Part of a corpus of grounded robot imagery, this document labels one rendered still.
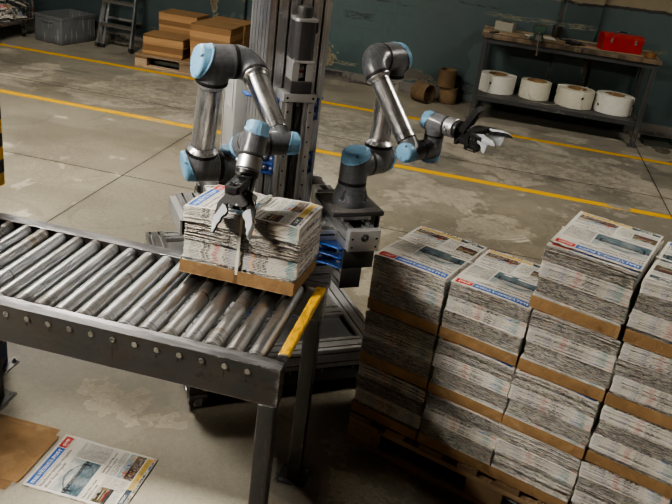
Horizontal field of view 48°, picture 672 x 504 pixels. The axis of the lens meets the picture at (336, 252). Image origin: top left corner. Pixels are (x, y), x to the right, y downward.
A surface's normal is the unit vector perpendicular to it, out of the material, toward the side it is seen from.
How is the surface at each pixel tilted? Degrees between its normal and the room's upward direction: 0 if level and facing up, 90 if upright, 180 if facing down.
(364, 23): 90
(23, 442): 0
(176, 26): 91
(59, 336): 90
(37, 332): 90
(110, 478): 0
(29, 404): 0
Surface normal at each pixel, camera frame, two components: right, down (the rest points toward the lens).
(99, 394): 0.12, -0.90
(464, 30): -0.22, 0.38
